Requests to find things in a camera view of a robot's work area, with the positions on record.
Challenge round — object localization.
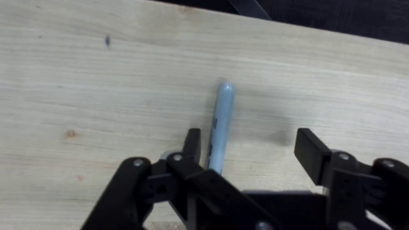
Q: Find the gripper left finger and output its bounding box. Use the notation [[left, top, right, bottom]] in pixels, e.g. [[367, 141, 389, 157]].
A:
[[81, 128, 282, 230]]

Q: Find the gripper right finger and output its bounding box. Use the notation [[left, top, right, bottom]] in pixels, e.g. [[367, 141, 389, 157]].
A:
[[294, 128, 409, 230]]

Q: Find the light grey pen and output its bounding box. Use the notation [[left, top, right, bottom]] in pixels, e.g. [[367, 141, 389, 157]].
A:
[[206, 81, 235, 175]]

